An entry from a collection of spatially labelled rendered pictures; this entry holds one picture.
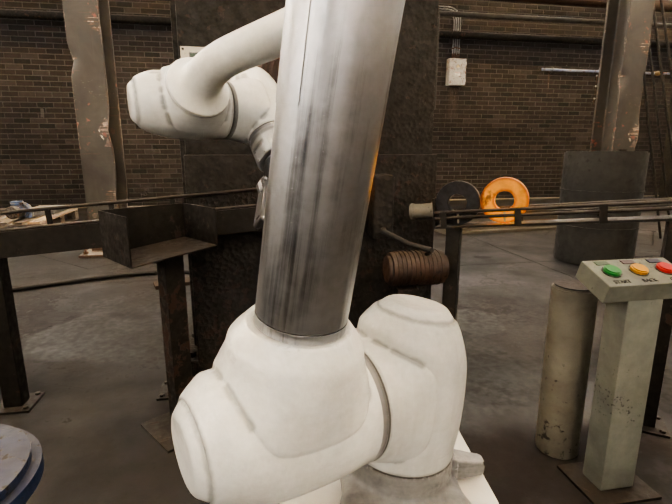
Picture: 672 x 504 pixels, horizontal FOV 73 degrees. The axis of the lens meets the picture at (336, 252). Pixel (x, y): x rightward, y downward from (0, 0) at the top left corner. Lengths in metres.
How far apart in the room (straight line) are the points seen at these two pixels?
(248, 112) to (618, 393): 1.11
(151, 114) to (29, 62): 7.63
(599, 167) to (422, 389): 3.47
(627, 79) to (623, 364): 4.48
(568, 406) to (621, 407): 0.16
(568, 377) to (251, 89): 1.13
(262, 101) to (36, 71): 7.58
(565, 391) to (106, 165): 3.78
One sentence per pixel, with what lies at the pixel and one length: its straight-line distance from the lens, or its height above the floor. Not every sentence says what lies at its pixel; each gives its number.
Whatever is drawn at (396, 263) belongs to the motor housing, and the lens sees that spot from 1.60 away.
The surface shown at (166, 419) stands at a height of 0.01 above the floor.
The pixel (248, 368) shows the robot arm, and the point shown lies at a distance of 0.46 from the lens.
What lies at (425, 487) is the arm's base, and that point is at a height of 0.45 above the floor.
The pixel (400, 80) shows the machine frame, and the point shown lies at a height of 1.15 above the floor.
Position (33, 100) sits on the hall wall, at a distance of 8.37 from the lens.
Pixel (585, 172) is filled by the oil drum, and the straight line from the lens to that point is 3.98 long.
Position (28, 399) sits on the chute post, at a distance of 2.06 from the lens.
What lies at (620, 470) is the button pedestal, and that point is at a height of 0.07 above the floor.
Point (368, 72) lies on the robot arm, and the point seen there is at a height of 0.95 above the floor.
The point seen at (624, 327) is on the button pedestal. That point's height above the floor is 0.47.
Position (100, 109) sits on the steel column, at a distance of 4.35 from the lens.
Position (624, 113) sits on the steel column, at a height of 1.24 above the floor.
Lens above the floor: 0.89
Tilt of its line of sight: 13 degrees down
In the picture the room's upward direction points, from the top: straight up
